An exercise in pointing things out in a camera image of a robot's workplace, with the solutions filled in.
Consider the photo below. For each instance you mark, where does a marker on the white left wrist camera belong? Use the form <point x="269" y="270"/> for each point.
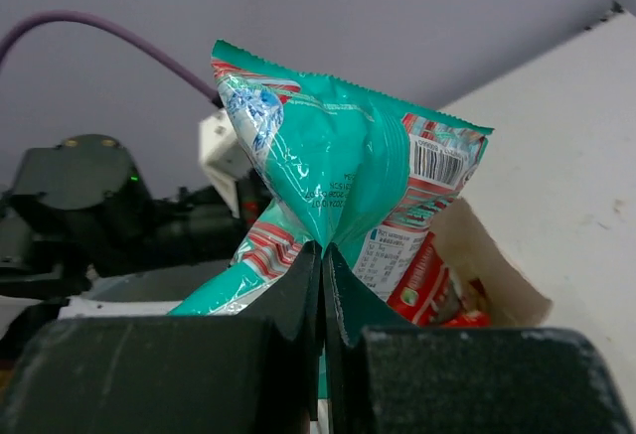
<point x="226" y="165"/>

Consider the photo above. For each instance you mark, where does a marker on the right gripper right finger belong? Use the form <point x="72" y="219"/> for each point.
<point x="387" y="375"/>

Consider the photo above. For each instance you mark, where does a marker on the red Chuba cassava chips bag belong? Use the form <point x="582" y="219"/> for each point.
<point x="431" y="293"/>

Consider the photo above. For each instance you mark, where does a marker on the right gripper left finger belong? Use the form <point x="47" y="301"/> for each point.
<point x="252" y="372"/>

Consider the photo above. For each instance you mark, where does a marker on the white paper bag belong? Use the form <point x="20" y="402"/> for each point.
<point x="489" y="280"/>

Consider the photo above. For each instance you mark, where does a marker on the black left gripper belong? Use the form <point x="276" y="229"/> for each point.
<point x="195" y="227"/>

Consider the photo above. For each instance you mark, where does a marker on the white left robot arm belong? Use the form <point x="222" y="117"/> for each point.
<point x="80" y="229"/>

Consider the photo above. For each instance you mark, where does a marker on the teal snack packet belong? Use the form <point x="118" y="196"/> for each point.
<point x="345" y="165"/>

